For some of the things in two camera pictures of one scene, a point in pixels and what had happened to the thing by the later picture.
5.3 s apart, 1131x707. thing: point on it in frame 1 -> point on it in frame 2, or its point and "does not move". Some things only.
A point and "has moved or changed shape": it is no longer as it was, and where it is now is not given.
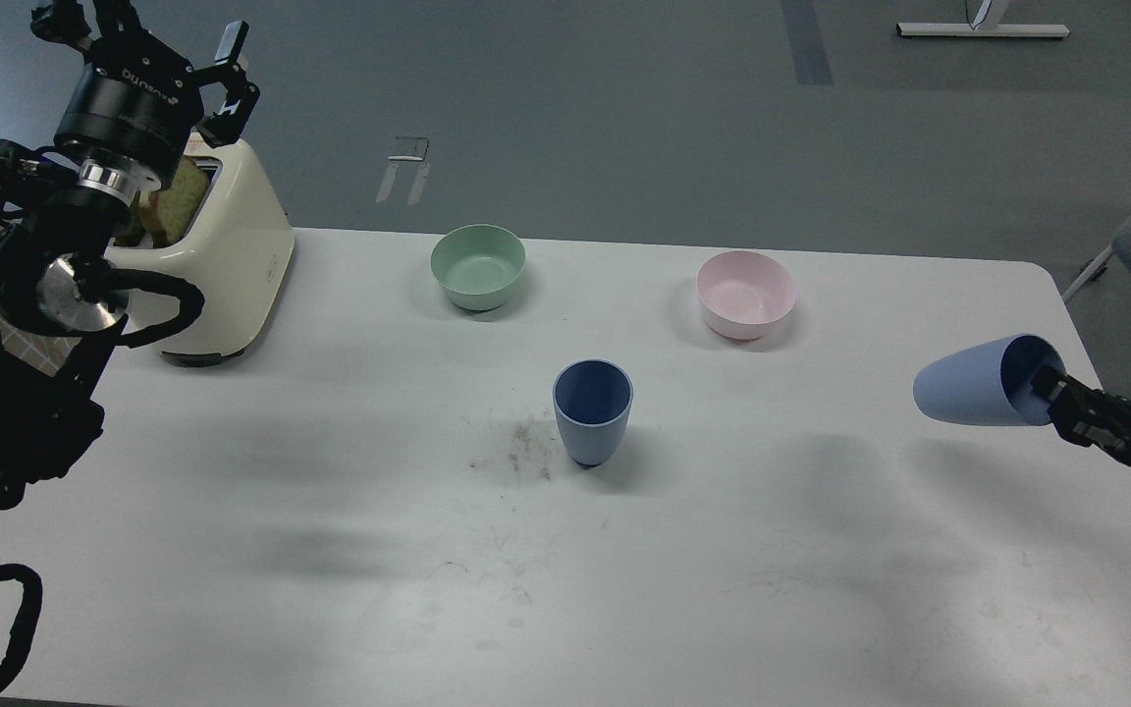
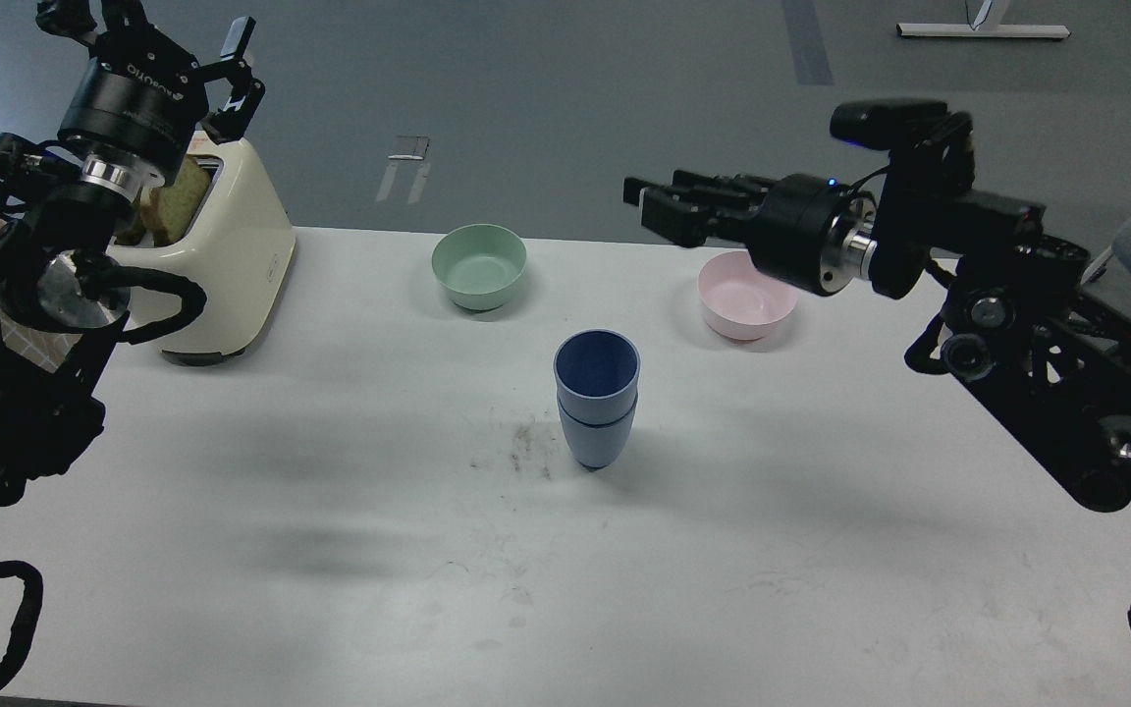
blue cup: (991, 383) has moved or changed shape
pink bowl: (744, 295) does not move
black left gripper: (133, 97) does not move
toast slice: (163, 216) does not move
